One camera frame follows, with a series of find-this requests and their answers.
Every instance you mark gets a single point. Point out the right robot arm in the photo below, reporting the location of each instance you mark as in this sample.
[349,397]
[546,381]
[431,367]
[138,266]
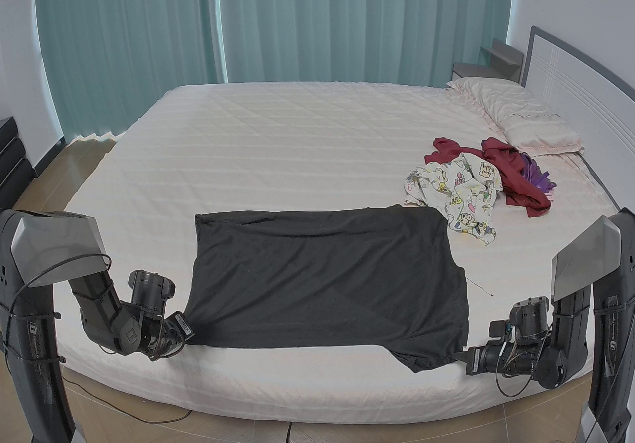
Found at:
[603,282]

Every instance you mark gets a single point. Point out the black T-shirt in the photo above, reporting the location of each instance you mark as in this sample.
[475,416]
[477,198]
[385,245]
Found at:
[327,277]

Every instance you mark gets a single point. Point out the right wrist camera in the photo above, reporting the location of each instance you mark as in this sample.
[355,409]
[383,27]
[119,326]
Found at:
[500,330]

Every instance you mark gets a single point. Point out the grey bedside table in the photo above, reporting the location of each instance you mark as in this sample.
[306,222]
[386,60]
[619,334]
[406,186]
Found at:
[488,65]

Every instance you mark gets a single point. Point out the dark red garment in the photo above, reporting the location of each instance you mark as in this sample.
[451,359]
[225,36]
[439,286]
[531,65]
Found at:
[516,178]

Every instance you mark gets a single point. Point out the bed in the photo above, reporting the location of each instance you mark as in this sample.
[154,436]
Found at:
[278,148]

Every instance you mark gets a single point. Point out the cream pillow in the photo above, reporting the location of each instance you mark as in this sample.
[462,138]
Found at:
[526,116]

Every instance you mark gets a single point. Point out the white printed pyjama top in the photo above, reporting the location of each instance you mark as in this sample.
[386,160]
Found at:
[466,193]

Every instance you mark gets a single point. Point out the purple garment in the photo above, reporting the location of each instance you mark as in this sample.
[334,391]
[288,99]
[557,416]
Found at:
[539,177]

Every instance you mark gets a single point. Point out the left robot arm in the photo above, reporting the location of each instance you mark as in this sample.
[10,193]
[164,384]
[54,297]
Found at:
[34,252]

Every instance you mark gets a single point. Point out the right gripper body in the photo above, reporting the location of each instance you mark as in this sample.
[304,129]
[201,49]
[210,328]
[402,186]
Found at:
[482,359]

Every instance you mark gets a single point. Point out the blue-green curtain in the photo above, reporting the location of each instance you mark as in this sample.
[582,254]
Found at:
[357,9]
[129,29]

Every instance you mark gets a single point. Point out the dark grey chest of drawers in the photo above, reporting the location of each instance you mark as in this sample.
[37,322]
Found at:
[14,163]

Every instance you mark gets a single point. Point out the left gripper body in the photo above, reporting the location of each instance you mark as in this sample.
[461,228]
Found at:
[178,329]

